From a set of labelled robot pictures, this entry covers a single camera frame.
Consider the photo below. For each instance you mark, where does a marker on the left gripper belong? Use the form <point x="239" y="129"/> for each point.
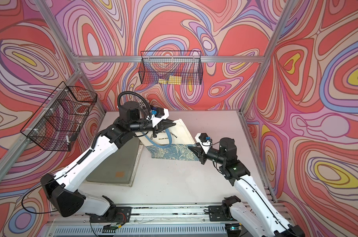
<point x="164" y="124"/>

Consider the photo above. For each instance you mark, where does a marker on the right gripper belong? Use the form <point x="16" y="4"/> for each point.
<point x="200" y="153"/>

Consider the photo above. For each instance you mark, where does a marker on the beige bag blue handles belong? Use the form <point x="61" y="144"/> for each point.
<point x="170" y="144"/>

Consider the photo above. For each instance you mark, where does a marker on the cream canvas tote bag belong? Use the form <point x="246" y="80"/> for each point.
<point x="134" y="174"/>

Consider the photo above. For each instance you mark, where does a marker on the olive green fabric bag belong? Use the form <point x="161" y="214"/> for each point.
<point x="116" y="166"/>

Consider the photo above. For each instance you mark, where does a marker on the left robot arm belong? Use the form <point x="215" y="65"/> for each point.
<point x="135" y="116"/>

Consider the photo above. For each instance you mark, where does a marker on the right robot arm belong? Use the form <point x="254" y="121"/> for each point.
<point x="262" y="219"/>

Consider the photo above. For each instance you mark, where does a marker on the yellow sticky notes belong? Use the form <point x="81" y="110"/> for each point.
<point x="171" y="80"/>

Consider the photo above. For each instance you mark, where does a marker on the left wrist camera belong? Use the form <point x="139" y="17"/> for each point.
<point x="157" y="115"/>

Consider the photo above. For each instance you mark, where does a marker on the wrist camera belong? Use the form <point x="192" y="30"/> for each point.
<point x="205" y="141"/>
<point x="157" y="115"/>

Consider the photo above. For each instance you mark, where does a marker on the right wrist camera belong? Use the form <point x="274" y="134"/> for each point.
<point x="205" y="141"/>

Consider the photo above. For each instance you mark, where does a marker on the black wire basket back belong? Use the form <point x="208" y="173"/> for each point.
<point x="160" y="64"/>

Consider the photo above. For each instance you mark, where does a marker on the black wire basket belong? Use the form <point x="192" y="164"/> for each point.
<point x="160" y="64"/>
<point x="56" y="124"/>

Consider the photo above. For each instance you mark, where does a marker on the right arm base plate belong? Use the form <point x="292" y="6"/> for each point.
<point x="219" y="213"/>

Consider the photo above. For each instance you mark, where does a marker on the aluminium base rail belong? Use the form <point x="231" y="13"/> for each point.
<point x="152" y="220"/>

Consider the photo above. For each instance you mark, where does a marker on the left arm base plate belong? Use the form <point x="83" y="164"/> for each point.
<point x="116" y="214"/>

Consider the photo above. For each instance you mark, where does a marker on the black wire basket left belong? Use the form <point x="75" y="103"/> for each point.
<point x="56" y="124"/>

